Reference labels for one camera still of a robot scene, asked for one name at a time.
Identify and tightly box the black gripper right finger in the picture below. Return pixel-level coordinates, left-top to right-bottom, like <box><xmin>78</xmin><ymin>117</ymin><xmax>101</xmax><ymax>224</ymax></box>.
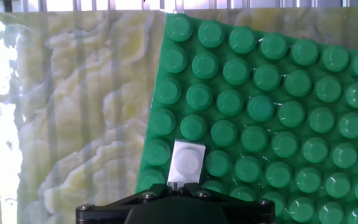
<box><xmin>175</xmin><ymin>182</ymin><xmax>275</xmax><ymax>224</ymax></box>

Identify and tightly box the green studded baseplate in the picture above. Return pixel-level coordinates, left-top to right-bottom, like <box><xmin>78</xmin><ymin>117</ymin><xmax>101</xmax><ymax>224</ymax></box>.
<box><xmin>135</xmin><ymin>12</ymin><xmax>358</xmax><ymax>224</ymax></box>

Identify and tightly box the white toy brick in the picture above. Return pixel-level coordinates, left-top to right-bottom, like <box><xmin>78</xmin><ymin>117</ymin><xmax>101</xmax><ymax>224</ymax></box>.
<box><xmin>166</xmin><ymin>139</ymin><xmax>206</xmax><ymax>184</ymax></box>

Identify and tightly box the green marble pattern mat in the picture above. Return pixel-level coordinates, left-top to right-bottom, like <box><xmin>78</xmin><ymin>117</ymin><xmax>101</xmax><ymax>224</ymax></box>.
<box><xmin>0</xmin><ymin>7</ymin><xmax>358</xmax><ymax>224</ymax></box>

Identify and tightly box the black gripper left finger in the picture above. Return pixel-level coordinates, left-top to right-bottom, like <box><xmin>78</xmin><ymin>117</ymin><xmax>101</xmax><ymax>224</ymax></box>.
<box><xmin>75</xmin><ymin>182</ymin><xmax>177</xmax><ymax>224</ymax></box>

